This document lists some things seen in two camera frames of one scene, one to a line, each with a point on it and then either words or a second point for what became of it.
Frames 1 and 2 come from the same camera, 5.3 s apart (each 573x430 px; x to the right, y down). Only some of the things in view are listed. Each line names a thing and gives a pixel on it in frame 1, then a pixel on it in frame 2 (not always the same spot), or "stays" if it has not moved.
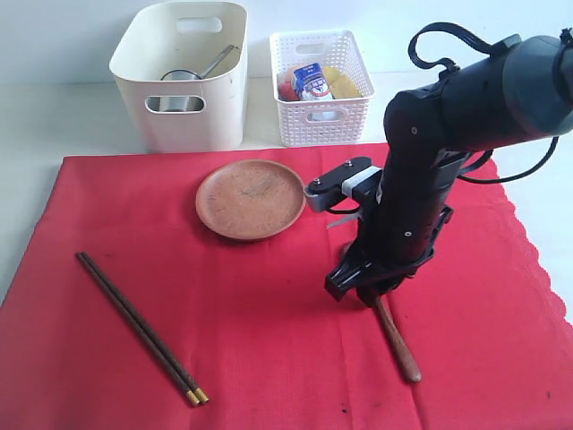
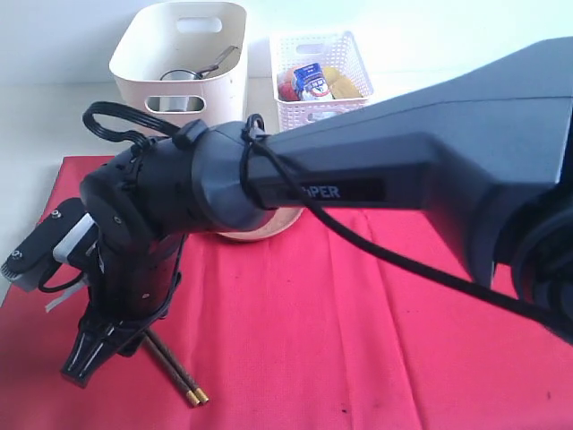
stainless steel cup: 175,104 stays
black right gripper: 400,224 to 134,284
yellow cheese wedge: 340,85 stays
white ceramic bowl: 180,75 stays
